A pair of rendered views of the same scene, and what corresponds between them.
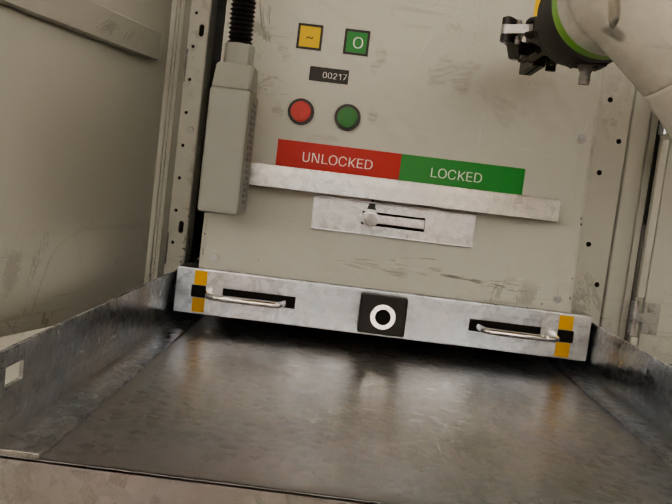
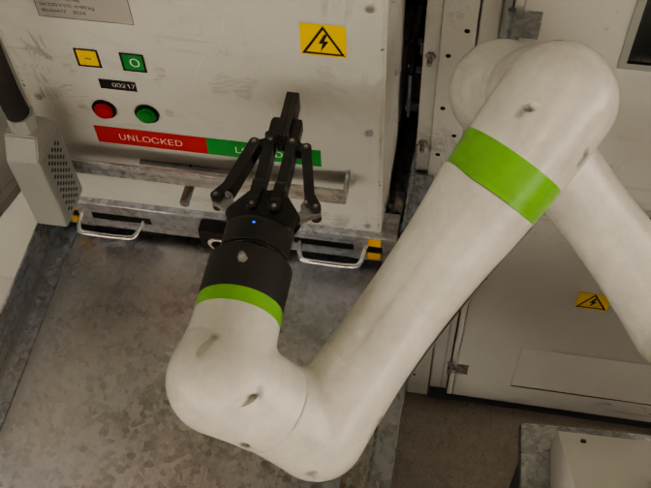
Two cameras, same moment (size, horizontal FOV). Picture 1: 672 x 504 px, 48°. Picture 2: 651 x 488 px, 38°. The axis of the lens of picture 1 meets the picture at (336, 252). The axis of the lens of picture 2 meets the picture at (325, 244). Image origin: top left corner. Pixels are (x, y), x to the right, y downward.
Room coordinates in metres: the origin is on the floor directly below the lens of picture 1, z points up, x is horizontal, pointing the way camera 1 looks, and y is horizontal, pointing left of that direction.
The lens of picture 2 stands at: (0.19, -0.40, 2.09)
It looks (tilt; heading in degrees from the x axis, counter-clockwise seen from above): 56 degrees down; 12
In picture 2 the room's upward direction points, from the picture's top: 3 degrees counter-clockwise
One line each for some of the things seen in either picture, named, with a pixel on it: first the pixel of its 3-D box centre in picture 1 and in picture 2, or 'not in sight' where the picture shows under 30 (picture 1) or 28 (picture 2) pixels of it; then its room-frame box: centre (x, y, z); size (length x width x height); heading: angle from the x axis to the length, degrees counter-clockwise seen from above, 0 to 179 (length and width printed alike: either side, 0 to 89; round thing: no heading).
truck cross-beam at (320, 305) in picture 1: (381, 310); (225, 217); (1.00, -0.07, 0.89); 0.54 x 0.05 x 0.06; 90
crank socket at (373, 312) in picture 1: (382, 314); (219, 237); (0.96, -0.07, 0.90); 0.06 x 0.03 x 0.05; 90
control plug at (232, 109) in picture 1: (230, 139); (44, 166); (0.92, 0.14, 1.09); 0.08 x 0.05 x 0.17; 0
